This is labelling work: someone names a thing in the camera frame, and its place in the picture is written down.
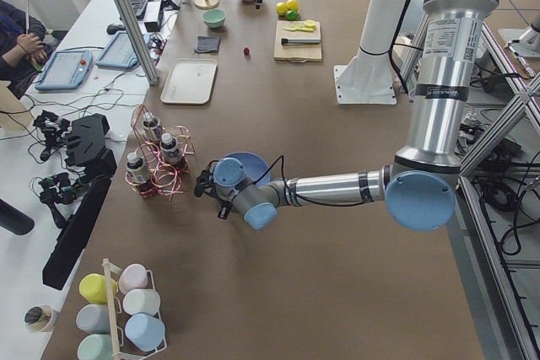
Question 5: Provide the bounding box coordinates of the blue round plate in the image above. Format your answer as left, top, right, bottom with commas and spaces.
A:
225, 152, 271, 187

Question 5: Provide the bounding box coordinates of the yellow lemon lower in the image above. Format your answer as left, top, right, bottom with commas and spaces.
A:
275, 3, 289, 16

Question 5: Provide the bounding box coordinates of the yellow lemon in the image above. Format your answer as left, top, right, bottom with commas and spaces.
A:
285, 0, 300, 12
275, 3, 289, 16

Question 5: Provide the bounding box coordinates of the yellow lemon upper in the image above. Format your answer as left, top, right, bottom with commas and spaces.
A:
285, 0, 300, 12

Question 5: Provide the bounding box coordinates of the tea bottle right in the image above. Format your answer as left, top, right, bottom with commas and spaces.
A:
160, 132, 187, 172

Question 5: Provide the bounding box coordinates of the tea bottle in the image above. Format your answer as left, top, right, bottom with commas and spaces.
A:
160, 132, 187, 172
143, 111, 164, 142
127, 152, 154, 194

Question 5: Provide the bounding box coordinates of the green lime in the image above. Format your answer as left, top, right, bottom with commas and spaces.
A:
285, 10, 299, 21

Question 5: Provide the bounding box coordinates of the wooden cutting board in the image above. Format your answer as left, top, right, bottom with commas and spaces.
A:
273, 20, 322, 62

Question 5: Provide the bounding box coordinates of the mint green bowl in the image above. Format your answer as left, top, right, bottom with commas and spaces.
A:
202, 8, 226, 29

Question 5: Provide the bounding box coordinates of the lemon half upper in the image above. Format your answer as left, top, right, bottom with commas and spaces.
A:
291, 21, 305, 30

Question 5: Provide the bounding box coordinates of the lemon half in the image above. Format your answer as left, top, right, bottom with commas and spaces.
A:
304, 19, 316, 30
291, 21, 305, 30

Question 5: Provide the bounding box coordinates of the yellow plastic knife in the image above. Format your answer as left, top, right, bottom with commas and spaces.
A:
282, 25, 316, 32

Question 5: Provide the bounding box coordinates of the tea bottle front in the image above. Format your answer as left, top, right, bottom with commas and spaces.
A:
127, 152, 154, 194

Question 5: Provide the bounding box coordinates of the steel muddler black tip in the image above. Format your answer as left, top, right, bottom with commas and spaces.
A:
280, 38, 321, 46

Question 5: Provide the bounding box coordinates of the lemon half lower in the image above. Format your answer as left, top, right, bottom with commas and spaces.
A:
304, 19, 316, 30

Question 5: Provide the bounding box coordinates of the tea bottle left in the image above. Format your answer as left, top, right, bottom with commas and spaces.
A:
143, 111, 164, 142

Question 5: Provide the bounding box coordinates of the grey folded cloth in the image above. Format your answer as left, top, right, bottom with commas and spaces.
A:
194, 36, 221, 54

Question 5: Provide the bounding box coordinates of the cream rabbit tray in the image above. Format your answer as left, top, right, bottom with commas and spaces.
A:
160, 58, 218, 105

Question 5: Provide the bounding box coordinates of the pink cup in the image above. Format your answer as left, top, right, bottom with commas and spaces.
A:
118, 263, 148, 294

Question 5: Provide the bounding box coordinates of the white cup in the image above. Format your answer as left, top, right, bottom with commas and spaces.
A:
122, 289, 161, 316

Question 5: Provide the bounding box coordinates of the yellow cup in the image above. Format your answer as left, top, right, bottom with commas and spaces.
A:
78, 273, 107, 304

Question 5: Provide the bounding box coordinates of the blue teach pendant right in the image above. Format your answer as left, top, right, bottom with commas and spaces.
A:
95, 31, 138, 70

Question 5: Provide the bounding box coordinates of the blue teach pendant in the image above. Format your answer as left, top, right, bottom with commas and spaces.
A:
35, 50, 93, 91
95, 31, 138, 70

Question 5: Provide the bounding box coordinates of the black computer mouse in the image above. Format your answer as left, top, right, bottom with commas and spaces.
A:
106, 24, 125, 35

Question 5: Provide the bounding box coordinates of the light blue cup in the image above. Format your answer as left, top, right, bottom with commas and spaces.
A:
125, 313, 165, 352

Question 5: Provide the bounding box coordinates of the grey blue cup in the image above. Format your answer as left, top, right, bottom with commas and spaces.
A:
76, 304, 110, 334

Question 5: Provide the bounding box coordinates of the blue teach pendant left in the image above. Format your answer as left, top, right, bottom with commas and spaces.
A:
35, 50, 93, 91

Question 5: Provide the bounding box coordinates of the mint green cup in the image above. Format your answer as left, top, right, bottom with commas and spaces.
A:
77, 334, 113, 360

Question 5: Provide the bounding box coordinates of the roll of tape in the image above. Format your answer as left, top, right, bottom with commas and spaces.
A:
24, 304, 59, 333

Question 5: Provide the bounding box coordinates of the seated person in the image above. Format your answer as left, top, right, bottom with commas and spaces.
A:
1, 0, 53, 99

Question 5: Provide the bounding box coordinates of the copper wire bottle rack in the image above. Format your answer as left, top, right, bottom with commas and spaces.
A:
124, 105, 195, 199

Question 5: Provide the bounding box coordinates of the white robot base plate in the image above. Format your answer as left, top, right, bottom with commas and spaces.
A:
333, 65, 397, 105

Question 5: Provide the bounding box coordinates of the aluminium frame post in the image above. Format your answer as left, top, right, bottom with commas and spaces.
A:
113, 0, 159, 85

